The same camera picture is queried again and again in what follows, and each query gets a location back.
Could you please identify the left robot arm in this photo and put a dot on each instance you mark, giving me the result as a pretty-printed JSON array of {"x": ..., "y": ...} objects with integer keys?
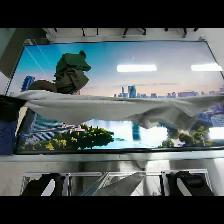
[{"x": 8, "y": 106}]

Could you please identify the green garment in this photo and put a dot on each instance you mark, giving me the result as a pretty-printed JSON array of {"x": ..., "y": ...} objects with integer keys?
[{"x": 71, "y": 61}]

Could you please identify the grey garment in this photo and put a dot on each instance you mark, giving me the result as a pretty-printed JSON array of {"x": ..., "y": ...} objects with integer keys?
[{"x": 100, "y": 108}]

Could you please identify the blue garment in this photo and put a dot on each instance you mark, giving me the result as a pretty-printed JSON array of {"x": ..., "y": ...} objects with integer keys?
[{"x": 7, "y": 138}]

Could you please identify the silver frame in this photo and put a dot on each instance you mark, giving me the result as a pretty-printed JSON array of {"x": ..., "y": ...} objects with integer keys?
[{"x": 116, "y": 156}]

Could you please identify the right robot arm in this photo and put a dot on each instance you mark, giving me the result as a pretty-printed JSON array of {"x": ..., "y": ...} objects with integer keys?
[{"x": 191, "y": 183}]

